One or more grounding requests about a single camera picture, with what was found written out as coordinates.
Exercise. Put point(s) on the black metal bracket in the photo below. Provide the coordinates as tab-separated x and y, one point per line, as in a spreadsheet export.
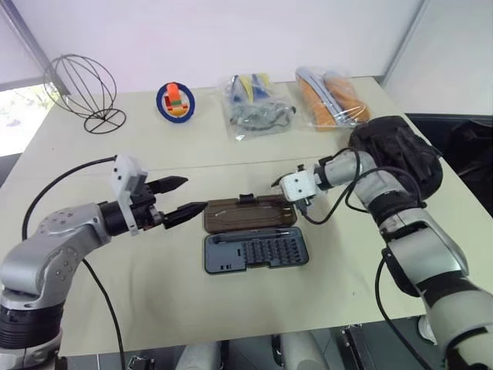
354	347

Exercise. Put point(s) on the dark precision screwdriver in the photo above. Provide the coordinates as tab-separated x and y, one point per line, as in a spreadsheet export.
254	235

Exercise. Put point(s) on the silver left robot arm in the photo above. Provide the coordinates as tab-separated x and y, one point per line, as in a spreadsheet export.
58	239

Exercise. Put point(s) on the grey rounded shape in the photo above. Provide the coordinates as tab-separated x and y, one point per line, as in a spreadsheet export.
198	356
304	350

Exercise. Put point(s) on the black fabric bundle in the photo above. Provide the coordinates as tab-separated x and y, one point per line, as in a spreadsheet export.
396	142

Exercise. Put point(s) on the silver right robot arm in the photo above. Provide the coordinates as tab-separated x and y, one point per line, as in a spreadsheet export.
423	246

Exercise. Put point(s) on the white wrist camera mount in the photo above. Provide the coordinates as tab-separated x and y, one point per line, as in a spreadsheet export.
297	187
125	175

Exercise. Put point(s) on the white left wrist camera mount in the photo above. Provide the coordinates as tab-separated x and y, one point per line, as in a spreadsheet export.
125	175

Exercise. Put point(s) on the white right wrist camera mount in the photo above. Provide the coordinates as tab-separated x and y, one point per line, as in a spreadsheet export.
297	187

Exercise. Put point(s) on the black bit holder with bits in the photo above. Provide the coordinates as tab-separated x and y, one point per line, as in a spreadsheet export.
269	252

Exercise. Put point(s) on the black chair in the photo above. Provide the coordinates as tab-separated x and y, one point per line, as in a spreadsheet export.
473	146

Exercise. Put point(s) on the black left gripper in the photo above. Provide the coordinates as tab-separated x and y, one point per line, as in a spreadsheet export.
144	214

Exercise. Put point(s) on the grey window frame post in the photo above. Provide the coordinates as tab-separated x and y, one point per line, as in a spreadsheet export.
404	38
27	42

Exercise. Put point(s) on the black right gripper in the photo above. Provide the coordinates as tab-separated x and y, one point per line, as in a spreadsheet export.
306	204

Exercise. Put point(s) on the grey screwdriver bit case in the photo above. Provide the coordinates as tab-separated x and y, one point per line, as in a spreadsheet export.
223	256

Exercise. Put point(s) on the plastic bag with orange insoles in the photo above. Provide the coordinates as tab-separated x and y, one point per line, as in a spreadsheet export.
327	100

